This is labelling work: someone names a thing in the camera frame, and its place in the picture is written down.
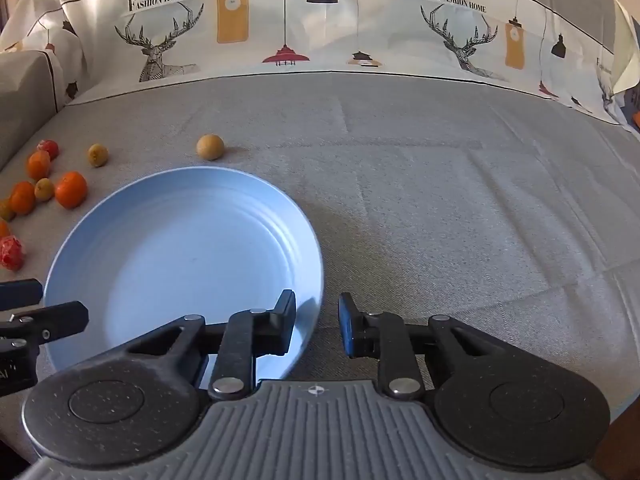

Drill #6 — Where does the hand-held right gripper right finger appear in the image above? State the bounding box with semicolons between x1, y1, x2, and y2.
338;291;521;402

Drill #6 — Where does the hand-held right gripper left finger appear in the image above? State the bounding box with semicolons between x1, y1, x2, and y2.
112;289;297;402

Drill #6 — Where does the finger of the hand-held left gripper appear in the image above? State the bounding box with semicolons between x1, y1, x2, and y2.
0;301;90;347
0;279;44;312

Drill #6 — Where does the light blue plate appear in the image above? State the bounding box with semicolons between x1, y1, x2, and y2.
42;166;325;395

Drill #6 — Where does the large brown longan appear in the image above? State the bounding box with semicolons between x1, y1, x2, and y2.
196;133;225;161

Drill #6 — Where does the cream cloth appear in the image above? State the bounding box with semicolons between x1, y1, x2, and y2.
612;5;640;95

